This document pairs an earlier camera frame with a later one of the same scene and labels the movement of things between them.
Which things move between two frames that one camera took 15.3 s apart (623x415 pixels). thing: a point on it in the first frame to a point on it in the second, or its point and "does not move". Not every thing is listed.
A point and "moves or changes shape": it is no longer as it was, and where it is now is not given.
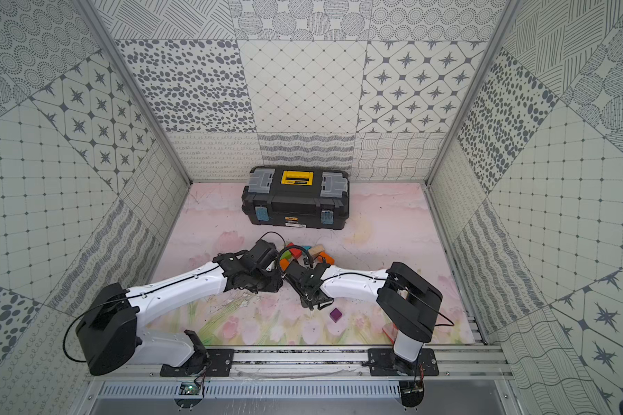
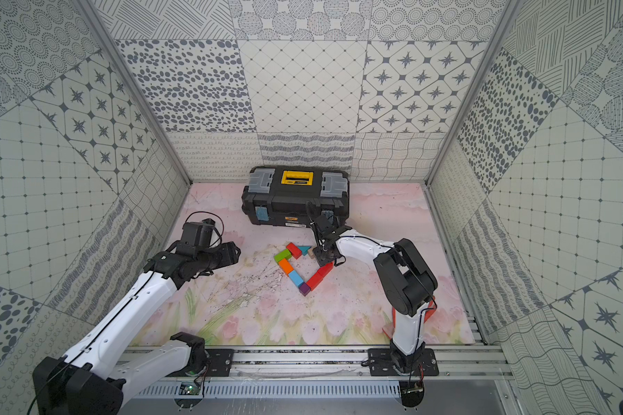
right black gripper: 305,301 to 320,259
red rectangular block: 297,252 does not move
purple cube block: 336,315 moves or changes shape
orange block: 284,264 does not move
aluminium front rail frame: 265,360 does not move
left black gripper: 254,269 to 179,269
